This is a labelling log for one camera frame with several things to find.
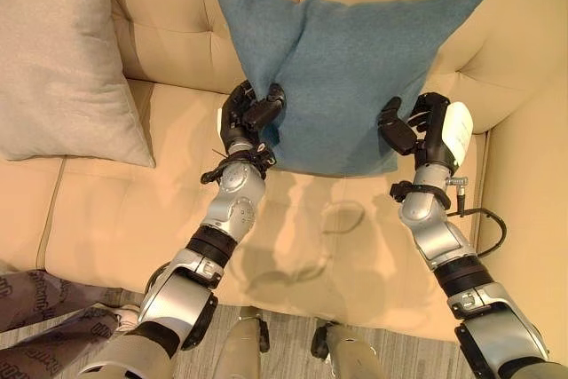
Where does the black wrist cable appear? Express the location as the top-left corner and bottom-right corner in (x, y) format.
(446, 206), (508, 258)

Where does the silver robot leg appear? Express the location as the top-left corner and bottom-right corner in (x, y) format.
(214, 304), (272, 379)
(310, 320), (388, 379)

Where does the beige grey square cushion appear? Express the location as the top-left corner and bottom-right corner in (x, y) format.
(0, 0), (157, 169)

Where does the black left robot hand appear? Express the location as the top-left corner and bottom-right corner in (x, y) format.
(216, 79), (288, 154)

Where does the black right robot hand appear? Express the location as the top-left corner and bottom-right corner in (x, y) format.
(377, 91), (475, 173)

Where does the silver right robot leg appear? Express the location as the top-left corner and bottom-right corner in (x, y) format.
(310, 320), (388, 379)

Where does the cream leather sofa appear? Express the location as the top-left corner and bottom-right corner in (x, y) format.
(0, 0), (568, 342)

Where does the silver left robot leg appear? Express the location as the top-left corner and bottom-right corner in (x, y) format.
(214, 304), (272, 379)

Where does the person's white shoe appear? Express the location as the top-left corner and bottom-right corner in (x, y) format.
(107, 303), (143, 334)

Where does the blue square cushion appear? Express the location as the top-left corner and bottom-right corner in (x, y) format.
(213, 0), (487, 178)

